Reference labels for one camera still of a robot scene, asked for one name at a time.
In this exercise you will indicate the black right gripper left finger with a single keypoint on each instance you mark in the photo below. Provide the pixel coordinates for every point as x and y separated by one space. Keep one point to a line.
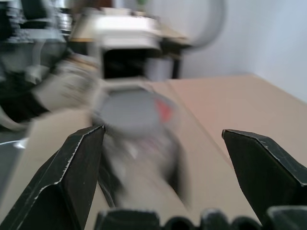
60 187

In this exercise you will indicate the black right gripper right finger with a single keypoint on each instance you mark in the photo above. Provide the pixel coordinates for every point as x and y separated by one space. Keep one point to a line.
263 172

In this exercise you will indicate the grey round jar lid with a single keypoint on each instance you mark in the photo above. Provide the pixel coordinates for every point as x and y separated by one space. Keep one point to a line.
128 112

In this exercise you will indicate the white open box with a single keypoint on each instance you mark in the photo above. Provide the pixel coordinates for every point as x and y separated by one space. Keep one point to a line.
127 36

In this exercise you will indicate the tan table with black legs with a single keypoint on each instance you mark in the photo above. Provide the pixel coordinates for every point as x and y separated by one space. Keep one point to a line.
176 38

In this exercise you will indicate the black background equipment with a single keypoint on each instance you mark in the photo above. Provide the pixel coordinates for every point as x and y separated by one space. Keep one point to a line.
31 16

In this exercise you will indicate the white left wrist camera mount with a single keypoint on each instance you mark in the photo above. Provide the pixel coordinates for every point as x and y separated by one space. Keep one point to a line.
67 86

